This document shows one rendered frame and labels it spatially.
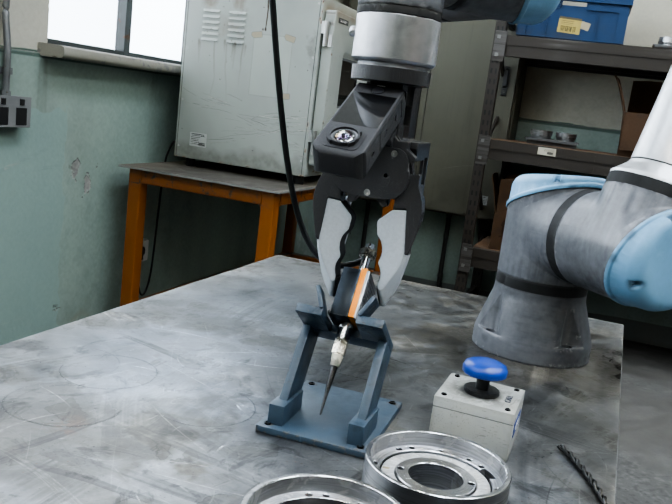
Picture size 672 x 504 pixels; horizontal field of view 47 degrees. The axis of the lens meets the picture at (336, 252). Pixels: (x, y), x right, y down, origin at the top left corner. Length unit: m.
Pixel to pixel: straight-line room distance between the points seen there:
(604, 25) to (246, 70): 1.88
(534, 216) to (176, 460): 0.53
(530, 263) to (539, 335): 0.09
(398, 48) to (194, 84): 2.29
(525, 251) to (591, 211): 0.11
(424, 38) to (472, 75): 3.62
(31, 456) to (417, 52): 0.44
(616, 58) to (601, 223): 3.02
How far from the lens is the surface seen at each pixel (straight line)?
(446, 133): 4.32
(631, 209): 0.87
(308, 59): 2.73
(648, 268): 0.85
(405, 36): 0.68
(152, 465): 0.62
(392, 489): 0.54
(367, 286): 0.69
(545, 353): 0.98
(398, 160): 0.68
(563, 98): 4.48
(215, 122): 2.88
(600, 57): 3.88
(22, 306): 2.65
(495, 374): 0.69
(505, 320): 0.98
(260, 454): 0.64
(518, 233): 0.98
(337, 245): 0.70
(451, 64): 4.33
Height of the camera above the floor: 1.08
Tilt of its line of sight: 11 degrees down
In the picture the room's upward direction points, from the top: 7 degrees clockwise
